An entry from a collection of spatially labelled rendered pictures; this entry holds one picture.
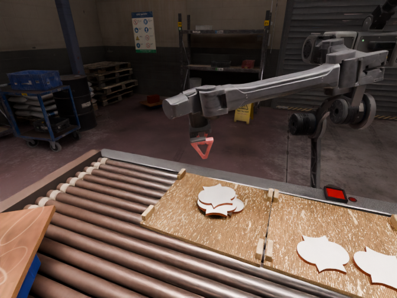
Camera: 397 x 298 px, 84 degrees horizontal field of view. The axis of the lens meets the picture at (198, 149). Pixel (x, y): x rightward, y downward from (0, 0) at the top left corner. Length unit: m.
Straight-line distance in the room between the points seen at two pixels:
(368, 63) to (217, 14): 4.93
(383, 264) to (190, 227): 0.56
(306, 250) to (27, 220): 0.82
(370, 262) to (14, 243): 0.95
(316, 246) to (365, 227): 0.22
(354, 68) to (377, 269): 0.54
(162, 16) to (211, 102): 5.54
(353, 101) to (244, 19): 4.23
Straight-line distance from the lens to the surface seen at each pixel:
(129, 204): 0.94
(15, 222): 0.84
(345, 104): 1.43
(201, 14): 5.68
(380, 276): 0.82
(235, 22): 5.45
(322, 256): 0.79
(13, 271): 0.70
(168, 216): 0.83
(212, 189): 0.87
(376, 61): 0.79
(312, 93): 5.43
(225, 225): 0.80
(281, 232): 0.82
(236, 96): 0.60
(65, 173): 1.19
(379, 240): 0.95
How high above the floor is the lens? 1.51
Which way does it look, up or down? 27 degrees down
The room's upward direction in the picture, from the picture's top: straight up
